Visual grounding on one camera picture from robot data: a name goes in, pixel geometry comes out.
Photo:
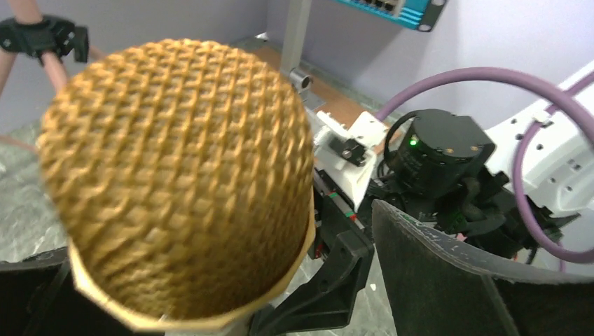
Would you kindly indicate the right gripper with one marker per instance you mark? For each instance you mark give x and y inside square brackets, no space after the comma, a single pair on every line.
[326,301]

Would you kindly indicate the pink music stand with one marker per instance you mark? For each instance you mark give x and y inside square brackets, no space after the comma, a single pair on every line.
[46,38]

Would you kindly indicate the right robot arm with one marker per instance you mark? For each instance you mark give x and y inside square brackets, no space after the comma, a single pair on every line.
[446,212]

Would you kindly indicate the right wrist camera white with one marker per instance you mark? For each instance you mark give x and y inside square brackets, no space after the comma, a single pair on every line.
[347,155]

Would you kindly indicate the gold toy microphone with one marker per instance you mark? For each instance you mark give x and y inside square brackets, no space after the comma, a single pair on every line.
[181,171]

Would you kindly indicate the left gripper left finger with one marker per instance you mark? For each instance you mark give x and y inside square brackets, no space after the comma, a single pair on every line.
[38,298]

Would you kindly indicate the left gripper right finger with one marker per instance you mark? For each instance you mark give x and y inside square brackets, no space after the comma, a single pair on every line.
[437,285]

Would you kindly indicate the dark blue audio box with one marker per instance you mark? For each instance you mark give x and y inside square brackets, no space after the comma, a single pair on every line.
[374,48]

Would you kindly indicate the wooden board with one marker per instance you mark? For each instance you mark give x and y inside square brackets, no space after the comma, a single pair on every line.
[338,100]

